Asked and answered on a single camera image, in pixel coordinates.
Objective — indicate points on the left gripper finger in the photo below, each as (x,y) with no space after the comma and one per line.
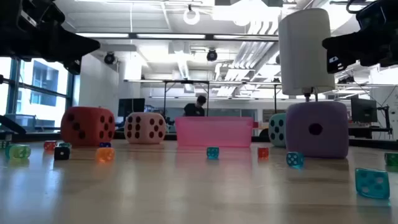
(73,67)
(68,46)

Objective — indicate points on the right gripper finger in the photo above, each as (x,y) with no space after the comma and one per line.
(337,63)
(348,46)

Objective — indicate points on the large red foam die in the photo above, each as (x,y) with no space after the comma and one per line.
(87,126)

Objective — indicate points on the large purple foam die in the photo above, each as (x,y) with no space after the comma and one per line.
(317,129)

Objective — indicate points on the small red translucent die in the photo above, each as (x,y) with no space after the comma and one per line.
(49,145)

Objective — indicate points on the small dark blue die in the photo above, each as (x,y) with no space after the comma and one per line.
(105,144)

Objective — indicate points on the small black die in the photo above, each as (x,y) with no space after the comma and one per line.
(61,153)

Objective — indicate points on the large teal foam die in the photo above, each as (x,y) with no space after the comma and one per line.
(276,130)

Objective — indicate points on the large pink foam die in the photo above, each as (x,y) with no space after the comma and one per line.
(145,128)

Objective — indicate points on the small yellow-green translucent die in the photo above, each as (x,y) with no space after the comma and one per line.
(20,152)

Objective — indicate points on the small cyan translucent die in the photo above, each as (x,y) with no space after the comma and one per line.
(294,159)
(212,152)
(372,183)

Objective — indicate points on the small red-orange translucent die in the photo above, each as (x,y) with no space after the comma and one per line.
(263,152)

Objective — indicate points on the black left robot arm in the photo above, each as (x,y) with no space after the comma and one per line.
(9,28)

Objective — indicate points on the white shade table lamp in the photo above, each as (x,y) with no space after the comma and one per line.
(306,49)

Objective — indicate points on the black ceiling spotlight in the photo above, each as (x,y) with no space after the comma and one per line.
(109,58)
(211,55)

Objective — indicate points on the black computer monitor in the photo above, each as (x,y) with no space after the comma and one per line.
(363,110)
(130,107)

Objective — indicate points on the background office desk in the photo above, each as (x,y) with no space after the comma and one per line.
(360,128)

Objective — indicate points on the small orange translucent die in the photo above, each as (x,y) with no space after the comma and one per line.
(105,154)

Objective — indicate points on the black office chair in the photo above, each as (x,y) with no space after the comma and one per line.
(263,133)

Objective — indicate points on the person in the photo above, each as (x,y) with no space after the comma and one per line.
(195,109)

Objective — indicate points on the pink translucent plastic bin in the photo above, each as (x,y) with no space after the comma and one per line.
(214,132)

